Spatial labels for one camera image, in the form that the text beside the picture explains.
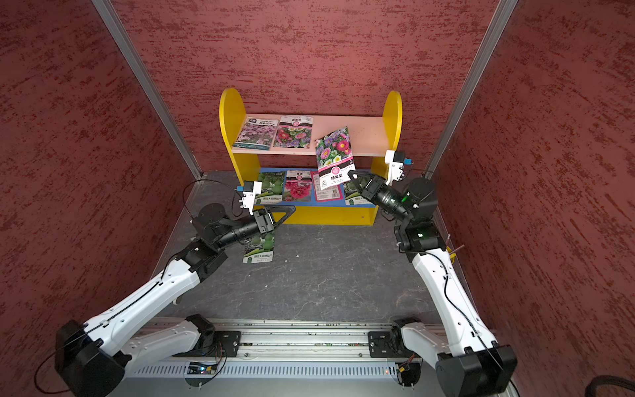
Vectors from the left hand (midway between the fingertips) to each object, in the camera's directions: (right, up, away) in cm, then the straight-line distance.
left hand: (292, 216), depth 64 cm
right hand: (+14, +10, -2) cm, 17 cm away
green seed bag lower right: (+20, +6, +30) cm, 37 cm away
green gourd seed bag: (-17, -15, +30) cm, 38 cm away
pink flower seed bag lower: (-2, +9, +33) cm, 34 cm away
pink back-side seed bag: (+11, +6, +30) cm, 33 cm away
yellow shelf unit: (+2, +21, +61) cm, 64 cm away
